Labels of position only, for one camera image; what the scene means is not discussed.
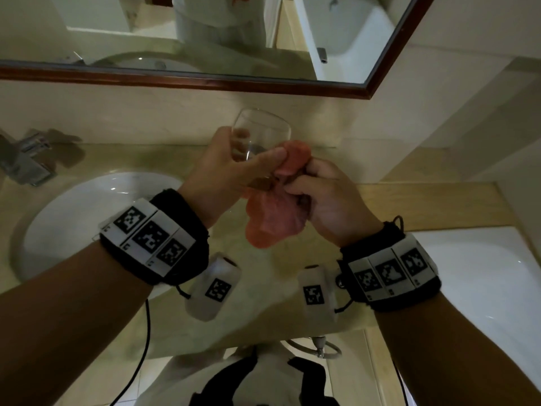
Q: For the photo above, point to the person's right hand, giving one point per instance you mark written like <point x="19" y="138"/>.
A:
<point x="338" y="207"/>

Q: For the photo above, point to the person's left hand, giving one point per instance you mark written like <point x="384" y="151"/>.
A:
<point x="211" y="181"/>

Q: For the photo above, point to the person's left thumb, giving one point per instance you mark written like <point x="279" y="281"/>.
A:
<point x="266" y="158"/>

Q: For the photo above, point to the person's right thumb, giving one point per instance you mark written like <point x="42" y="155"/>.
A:
<point x="300" y="185"/>

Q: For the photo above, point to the clear drinking glass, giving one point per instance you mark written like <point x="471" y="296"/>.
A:
<point x="264" y="131"/>

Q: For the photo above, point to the pink cleaning cloth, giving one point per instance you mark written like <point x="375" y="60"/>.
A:
<point x="274" y="219"/>

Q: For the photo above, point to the person's right forearm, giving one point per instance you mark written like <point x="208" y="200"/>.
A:
<point x="456" y="359"/>

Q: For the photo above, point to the person's left forearm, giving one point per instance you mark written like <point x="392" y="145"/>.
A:
<point x="63" y="329"/>

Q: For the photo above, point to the black wristband with marker tags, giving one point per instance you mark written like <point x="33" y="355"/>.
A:
<point x="389" y="270"/>
<point x="148" y="236"/>

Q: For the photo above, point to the person's white shirt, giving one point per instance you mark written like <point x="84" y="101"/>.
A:
<point x="270" y="384"/>

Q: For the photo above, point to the white sink basin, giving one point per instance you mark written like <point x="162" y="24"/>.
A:
<point x="72" y="224"/>

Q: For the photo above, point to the white bathtub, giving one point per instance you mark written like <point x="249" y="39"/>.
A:
<point x="486" y="274"/>

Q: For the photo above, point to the black chest harness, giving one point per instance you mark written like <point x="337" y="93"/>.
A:
<point x="230" y="380"/>

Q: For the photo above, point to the chrome faucet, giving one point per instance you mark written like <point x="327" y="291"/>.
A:
<point x="27" y="158"/>

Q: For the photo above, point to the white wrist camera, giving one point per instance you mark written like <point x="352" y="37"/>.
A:
<point x="316" y="295"/>
<point x="215" y="287"/>

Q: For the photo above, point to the wood-framed wall mirror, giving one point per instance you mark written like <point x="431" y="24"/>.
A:
<point x="169" y="37"/>

